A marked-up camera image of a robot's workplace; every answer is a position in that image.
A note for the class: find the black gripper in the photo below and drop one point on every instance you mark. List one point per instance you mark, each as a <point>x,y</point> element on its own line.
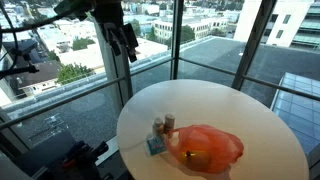
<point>108,15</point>

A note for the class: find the short white-capped bottle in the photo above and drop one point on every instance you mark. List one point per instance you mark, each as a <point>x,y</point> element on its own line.
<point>158,127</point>

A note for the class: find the yellow item inside bag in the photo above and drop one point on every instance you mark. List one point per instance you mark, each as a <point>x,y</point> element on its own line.
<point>193,160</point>

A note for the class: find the dark window mullion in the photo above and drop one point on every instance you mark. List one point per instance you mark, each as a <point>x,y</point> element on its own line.
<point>255,41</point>
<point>177,36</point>

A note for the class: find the dark window handrail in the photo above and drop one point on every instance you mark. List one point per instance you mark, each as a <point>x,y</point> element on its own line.
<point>66,101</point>

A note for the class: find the blue and white box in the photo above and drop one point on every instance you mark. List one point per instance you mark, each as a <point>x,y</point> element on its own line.
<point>156,145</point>

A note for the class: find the black clamp with red parts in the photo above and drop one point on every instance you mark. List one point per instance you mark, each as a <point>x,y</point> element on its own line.
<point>80,158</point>

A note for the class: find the black camera on stand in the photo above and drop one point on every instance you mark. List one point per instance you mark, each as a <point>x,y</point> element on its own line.
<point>21,49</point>

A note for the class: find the white round pedestal table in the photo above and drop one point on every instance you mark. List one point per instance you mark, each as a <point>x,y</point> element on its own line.
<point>206,103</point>

